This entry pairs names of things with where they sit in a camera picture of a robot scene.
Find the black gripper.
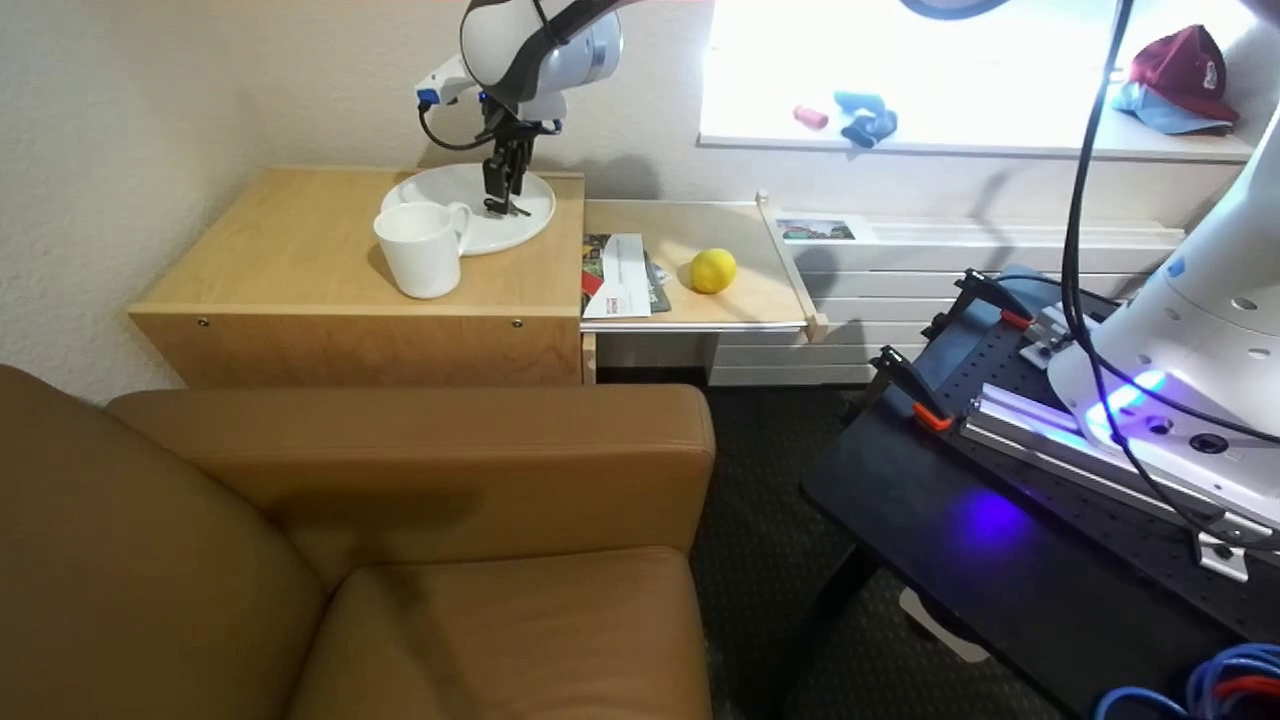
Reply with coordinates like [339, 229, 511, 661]
[477, 107, 549, 216]

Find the white red pamphlet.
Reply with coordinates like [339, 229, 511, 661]
[580, 232, 678, 324]

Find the light wooden nightstand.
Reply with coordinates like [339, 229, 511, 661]
[125, 164, 601, 392]

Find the yellow lemon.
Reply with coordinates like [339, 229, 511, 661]
[684, 245, 745, 300]

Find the wooden pull-out shelf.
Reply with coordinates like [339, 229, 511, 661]
[580, 191, 832, 343]

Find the leaflet on air conditioner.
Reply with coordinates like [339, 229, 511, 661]
[772, 216, 861, 247]

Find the brown leather armchair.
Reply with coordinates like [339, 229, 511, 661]
[0, 363, 719, 720]

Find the dark blue cloth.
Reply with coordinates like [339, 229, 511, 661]
[832, 88, 905, 151]

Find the white window sill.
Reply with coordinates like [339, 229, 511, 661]
[691, 126, 1263, 170]

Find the white object on floor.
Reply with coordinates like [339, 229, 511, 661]
[898, 584, 993, 669]

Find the black robot table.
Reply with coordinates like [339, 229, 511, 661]
[777, 269, 1280, 720]

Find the maroon baseball cap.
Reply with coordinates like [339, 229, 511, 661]
[1112, 21, 1244, 140]

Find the white cup with handle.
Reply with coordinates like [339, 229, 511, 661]
[369, 196, 477, 303]

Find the white wall air conditioner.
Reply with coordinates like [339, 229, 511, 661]
[703, 209, 1192, 392]

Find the orange handled clamp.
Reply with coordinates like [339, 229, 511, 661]
[870, 343, 959, 440]
[951, 269, 1057, 343]

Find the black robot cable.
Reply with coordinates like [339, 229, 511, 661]
[1057, 0, 1280, 541]

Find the metal robot mounting rail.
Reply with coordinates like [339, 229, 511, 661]
[955, 379, 1280, 589]

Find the blue cable bundle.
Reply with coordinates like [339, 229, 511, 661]
[1092, 639, 1280, 720]

